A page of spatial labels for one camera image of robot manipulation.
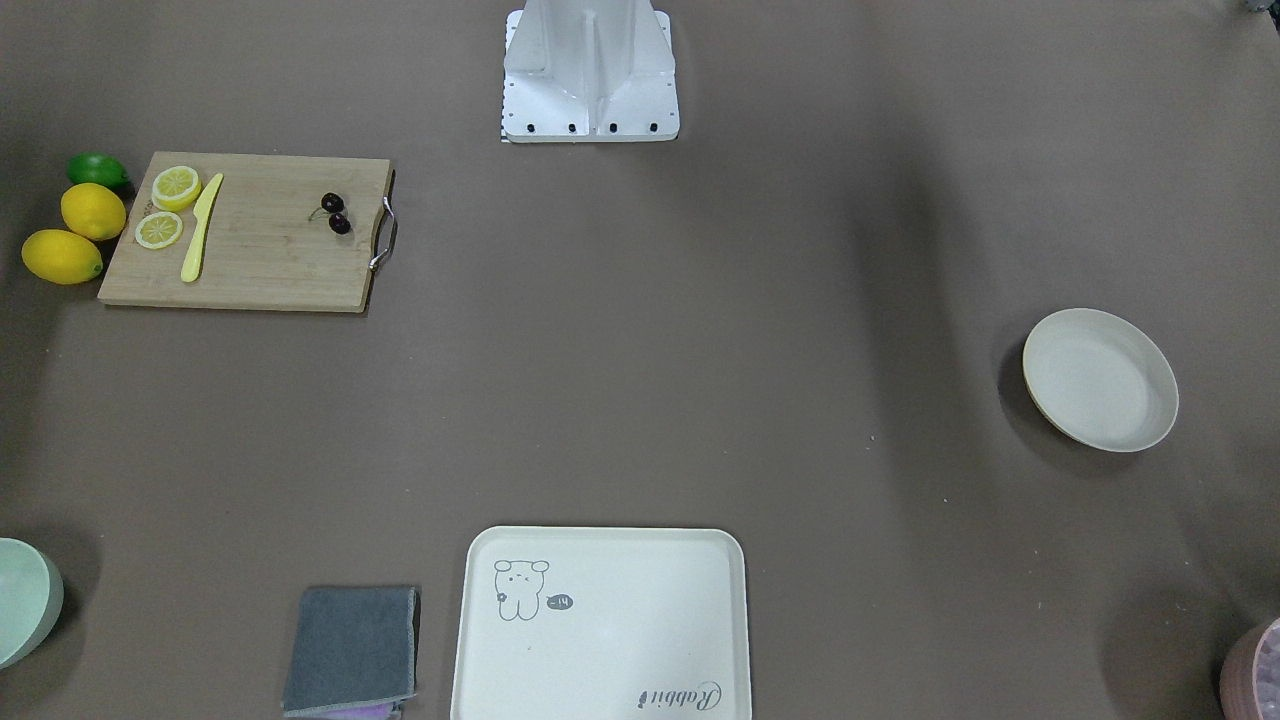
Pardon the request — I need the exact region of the grey folded cloth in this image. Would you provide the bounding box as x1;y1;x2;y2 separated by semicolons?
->
282;585;419;715

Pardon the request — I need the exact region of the yellow plastic knife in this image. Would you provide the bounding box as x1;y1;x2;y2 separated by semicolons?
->
180;173;224;283

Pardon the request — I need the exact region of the mint green bowl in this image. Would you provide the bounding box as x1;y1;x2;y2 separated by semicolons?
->
1;538;64;669

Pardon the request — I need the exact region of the yellow lemon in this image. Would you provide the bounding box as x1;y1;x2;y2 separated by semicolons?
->
20;229;105;284
59;183;128;242

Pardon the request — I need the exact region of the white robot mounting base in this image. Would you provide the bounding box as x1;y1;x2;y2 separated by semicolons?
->
500;1;681;143

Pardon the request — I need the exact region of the yellow lemon lower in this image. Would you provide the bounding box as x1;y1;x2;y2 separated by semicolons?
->
20;229;105;284

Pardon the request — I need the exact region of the lemon slice lower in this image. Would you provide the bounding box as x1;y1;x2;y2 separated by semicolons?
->
133;211;186;250

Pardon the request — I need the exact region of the dark red cherry pair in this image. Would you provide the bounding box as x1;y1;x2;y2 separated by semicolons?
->
308;192;352;234

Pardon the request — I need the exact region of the purple cloth under grey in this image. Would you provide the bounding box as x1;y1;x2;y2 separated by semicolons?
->
283;700;404;720

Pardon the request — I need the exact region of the yellow lemon upper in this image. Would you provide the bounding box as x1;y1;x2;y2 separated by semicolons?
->
59;183;128;242

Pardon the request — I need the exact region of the pink bowl with ice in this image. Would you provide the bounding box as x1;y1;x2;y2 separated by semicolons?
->
1219;619;1279;719

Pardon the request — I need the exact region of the cream rabbit tray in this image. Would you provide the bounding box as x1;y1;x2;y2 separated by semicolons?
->
451;527;753;719

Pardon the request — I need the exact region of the lemon slice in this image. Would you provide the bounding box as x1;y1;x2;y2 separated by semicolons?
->
133;211;186;250
150;165;204;214

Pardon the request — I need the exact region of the green lime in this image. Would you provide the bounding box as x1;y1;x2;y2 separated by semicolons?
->
65;152;131;191

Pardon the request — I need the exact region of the lemon slice upper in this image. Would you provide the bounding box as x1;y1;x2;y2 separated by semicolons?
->
150;165;204;214

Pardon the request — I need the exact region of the cream round plate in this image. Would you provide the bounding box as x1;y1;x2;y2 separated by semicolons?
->
1021;307;1180;454

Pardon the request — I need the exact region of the wooden cutting board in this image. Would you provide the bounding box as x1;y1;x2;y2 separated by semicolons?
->
99;151;396;314

